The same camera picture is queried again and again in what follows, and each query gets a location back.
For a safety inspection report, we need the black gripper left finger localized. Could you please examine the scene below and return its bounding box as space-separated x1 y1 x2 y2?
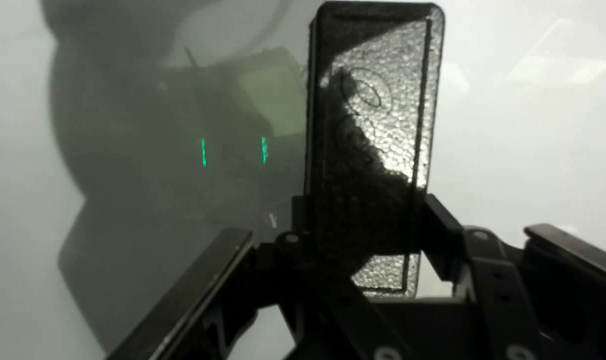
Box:
108 227 399 360

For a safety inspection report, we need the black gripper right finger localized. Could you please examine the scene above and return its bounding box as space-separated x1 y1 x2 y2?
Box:
421 192 606 360

